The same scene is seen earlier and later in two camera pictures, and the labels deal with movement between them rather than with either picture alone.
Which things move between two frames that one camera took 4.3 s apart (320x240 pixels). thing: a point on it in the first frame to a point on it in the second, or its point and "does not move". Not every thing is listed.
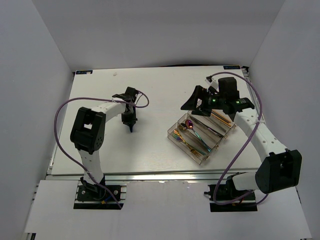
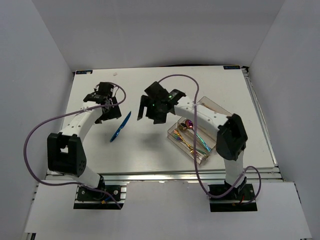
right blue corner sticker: x=231 y=67 does not move
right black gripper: x=191 y=103 to x=158 y=119
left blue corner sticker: x=84 y=72 does not move
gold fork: x=192 y=150 does not move
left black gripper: x=132 y=120 to x=115 y=113
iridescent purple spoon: x=189 y=124 does not move
